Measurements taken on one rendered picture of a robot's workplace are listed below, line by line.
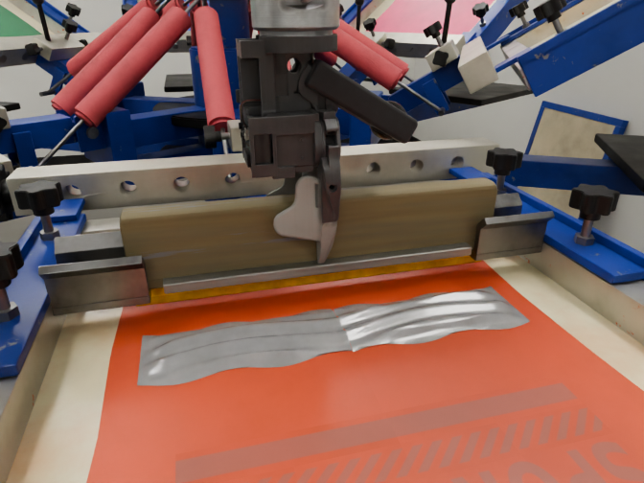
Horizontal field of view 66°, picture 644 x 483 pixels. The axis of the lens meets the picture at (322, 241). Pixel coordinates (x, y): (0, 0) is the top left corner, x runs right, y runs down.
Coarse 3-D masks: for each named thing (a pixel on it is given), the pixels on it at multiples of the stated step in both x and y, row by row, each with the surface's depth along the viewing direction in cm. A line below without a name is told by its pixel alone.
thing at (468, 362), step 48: (336, 288) 53; (384, 288) 53; (432, 288) 53; (480, 336) 46; (528, 336) 46; (384, 384) 40; (432, 384) 40; (480, 384) 40; (576, 384) 40; (624, 384) 40; (624, 432) 35
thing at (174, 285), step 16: (352, 256) 52; (368, 256) 52; (384, 256) 52; (400, 256) 52; (416, 256) 52; (432, 256) 53; (448, 256) 53; (224, 272) 48; (240, 272) 48; (256, 272) 48; (272, 272) 49; (288, 272) 49; (304, 272) 49; (320, 272) 50; (176, 288) 47; (192, 288) 47
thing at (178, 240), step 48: (384, 192) 50; (432, 192) 51; (480, 192) 52; (144, 240) 45; (192, 240) 46; (240, 240) 48; (288, 240) 49; (336, 240) 50; (384, 240) 52; (432, 240) 53
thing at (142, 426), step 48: (288, 288) 53; (192, 384) 40; (240, 384) 40; (288, 384) 40; (336, 384) 40; (144, 432) 35; (192, 432) 35; (240, 432) 35; (96, 480) 32; (144, 480) 32
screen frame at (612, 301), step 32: (96, 224) 60; (544, 256) 56; (576, 288) 52; (608, 288) 48; (640, 288) 46; (64, 320) 48; (640, 320) 44; (32, 352) 38; (0, 384) 35; (32, 384) 38; (0, 416) 32; (0, 448) 31; (0, 480) 31
